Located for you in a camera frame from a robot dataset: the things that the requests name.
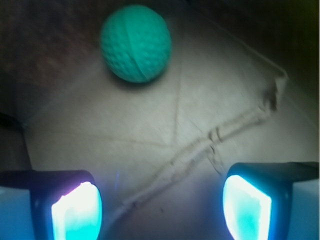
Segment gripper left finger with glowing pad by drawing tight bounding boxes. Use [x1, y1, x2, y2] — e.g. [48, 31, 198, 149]
[0, 170, 103, 240]

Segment brown paper bag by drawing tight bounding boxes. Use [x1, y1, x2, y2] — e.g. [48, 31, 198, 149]
[0, 0, 320, 240]

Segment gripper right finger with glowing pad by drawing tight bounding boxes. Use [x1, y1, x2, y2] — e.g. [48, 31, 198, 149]
[222, 161, 320, 240]

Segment green dimpled ball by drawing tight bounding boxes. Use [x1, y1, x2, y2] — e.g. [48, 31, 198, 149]
[100, 4, 172, 84]

